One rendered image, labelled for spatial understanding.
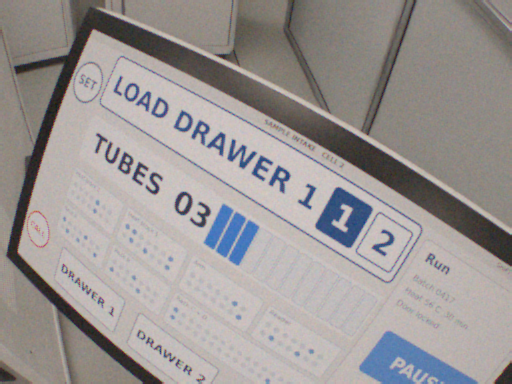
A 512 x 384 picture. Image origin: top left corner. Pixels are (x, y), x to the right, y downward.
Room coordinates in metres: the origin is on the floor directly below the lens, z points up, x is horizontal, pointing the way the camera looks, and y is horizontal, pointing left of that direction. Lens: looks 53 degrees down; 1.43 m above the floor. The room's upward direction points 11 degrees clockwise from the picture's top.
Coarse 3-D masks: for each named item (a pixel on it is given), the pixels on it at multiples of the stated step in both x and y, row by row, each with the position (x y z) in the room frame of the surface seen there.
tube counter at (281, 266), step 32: (192, 192) 0.22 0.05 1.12; (192, 224) 0.21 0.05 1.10; (224, 224) 0.20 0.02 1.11; (256, 224) 0.20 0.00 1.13; (224, 256) 0.19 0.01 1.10; (256, 256) 0.18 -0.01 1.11; (288, 256) 0.18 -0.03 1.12; (288, 288) 0.17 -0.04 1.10; (320, 288) 0.16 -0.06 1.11; (352, 288) 0.16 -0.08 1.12; (320, 320) 0.14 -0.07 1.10; (352, 320) 0.14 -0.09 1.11
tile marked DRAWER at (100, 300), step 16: (64, 256) 0.19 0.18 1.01; (64, 272) 0.18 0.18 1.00; (80, 272) 0.18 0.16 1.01; (64, 288) 0.16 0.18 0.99; (80, 288) 0.16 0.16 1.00; (96, 288) 0.17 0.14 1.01; (112, 288) 0.17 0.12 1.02; (80, 304) 0.15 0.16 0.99; (96, 304) 0.15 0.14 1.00; (112, 304) 0.15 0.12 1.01; (112, 320) 0.14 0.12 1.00
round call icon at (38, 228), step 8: (32, 208) 0.23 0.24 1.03; (32, 216) 0.22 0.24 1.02; (40, 216) 0.22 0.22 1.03; (32, 224) 0.22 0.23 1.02; (40, 224) 0.21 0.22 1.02; (48, 224) 0.21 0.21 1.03; (24, 232) 0.21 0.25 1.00; (32, 232) 0.21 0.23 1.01; (40, 232) 0.21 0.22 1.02; (48, 232) 0.21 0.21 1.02; (32, 240) 0.20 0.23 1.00; (40, 240) 0.20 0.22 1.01; (48, 240) 0.20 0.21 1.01; (40, 248) 0.20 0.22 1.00
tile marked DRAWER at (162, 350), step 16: (144, 320) 0.14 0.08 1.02; (128, 336) 0.13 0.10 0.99; (144, 336) 0.13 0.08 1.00; (160, 336) 0.13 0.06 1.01; (144, 352) 0.12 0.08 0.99; (160, 352) 0.12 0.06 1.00; (176, 352) 0.12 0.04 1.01; (192, 352) 0.12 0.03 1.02; (160, 368) 0.11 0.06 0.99; (176, 368) 0.11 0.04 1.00; (192, 368) 0.11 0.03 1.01; (208, 368) 0.11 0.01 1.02
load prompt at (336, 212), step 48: (144, 96) 0.29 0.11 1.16; (192, 96) 0.28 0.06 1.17; (192, 144) 0.25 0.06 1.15; (240, 144) 0.25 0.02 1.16; (288, 144) 0.24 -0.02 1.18; (240, 192) 0.22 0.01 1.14; (288, 192) 0.22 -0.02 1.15; (336, 192) 0.22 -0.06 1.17; (336, 240) 0.19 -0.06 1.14; (384, 240) 0.19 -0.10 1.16
